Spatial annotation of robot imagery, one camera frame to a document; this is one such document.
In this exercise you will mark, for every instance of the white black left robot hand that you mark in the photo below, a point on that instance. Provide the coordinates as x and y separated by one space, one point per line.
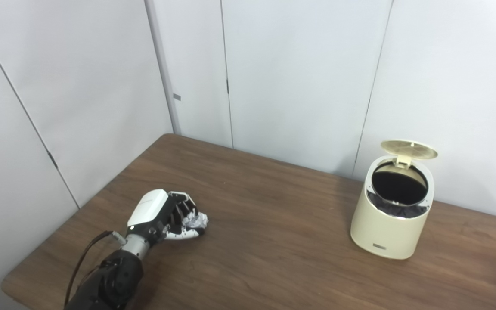
149 206

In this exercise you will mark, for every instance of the white paper ball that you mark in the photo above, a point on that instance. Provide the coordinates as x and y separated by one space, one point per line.
196 221

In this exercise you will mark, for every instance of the cream-colored bin body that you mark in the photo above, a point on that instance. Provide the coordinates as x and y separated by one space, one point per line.
385 232

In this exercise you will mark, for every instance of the cream round bin lid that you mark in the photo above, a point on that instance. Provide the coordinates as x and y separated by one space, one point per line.
409 149

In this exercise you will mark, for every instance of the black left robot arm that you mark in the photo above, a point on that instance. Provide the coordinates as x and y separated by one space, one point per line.
110 280

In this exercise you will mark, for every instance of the black bin liner bag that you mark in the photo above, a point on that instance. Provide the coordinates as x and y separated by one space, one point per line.
396 211

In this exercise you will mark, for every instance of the black wall panel clip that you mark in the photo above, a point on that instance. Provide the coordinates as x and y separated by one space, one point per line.
52 159

